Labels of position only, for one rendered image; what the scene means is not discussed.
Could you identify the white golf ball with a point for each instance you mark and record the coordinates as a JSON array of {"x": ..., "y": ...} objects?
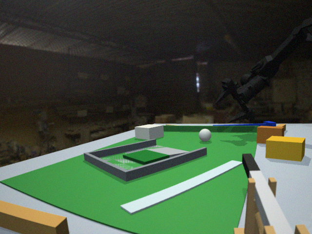
[{"x": 205, "y": 135}]

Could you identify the white flat strip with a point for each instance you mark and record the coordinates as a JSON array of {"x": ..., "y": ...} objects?
[{"x": 168, "y": 193}]

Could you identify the green flat mat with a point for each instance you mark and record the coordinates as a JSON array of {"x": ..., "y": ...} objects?
[{"x": 214, "y": 207}]

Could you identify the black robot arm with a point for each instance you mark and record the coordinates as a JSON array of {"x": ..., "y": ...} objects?
[{"x": 269, "y": 65}]

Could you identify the brown block with orange top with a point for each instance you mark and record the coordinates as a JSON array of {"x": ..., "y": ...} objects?
[
  {"x": 28, "y": 221},
  {"x": 265, "y": 132}
]

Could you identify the yellow rectangular block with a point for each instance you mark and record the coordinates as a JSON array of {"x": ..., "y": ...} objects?
[{"x": 285, "y": 148}]

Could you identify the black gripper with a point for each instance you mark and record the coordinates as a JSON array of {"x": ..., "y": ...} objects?
[{"x": 243, "y": 95}]

